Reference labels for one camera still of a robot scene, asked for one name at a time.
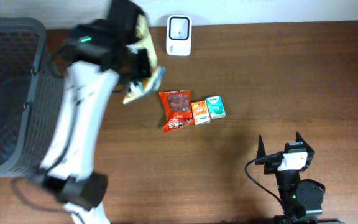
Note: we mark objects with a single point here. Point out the yellow snack bag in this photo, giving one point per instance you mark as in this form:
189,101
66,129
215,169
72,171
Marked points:
142,87

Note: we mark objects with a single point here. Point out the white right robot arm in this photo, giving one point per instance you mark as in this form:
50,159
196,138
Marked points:
301,199

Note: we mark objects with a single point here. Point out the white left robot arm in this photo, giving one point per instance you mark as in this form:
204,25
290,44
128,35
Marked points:
111,55

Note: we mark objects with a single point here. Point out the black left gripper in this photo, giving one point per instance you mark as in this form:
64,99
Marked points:
142,64

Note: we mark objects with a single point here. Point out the grey plastic mesh basket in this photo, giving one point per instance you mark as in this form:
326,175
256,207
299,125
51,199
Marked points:
31,93

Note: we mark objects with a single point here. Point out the red snack bag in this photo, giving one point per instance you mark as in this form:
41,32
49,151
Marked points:
177,106

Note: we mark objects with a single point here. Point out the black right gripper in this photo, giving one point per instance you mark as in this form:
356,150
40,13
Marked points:
270,168

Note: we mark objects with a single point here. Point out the teal tissue pack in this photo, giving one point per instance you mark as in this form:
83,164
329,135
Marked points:
215,107

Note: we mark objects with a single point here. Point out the orange tissue pack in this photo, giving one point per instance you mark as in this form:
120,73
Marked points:
200,112

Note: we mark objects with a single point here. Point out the white barcode scanner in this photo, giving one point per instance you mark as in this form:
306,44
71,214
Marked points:
179,35

